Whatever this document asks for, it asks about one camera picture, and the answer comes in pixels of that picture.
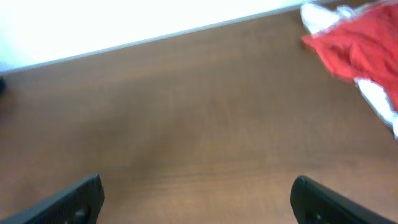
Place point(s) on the red garment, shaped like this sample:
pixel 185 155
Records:
pixel 364 47

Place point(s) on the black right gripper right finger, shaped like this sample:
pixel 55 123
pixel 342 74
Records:
pixel 313 203

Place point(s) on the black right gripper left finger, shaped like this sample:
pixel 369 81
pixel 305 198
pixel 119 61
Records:
pixel 79 203

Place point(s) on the white garment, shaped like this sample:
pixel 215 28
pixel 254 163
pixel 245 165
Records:
pixel 317 19

